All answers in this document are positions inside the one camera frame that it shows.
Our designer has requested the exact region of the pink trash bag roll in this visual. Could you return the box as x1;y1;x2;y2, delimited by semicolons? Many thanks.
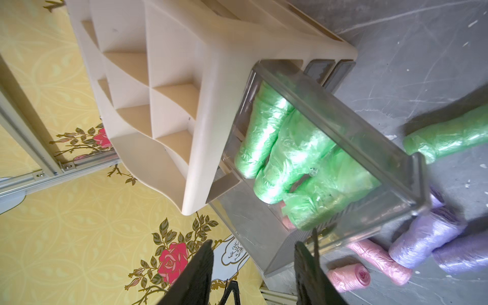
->
326;263;371;293
347;239;413;286

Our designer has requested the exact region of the green trash bag roll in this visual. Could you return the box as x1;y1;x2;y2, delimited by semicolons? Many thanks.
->
282;147;381;231
254;110;336;204
235;81;294;179
403;105;487;164

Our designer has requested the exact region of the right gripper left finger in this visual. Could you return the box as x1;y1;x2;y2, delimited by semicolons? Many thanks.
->
157;240;214;305

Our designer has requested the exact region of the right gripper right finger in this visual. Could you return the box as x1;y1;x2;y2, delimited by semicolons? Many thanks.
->
294;228;347;305

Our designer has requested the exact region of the beige drawer organizer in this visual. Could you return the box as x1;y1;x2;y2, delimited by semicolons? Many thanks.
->
67;1;432;277

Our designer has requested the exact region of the purple trash bag roll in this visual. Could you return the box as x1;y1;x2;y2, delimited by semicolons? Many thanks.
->
388;207;467;269
432;231;487;275

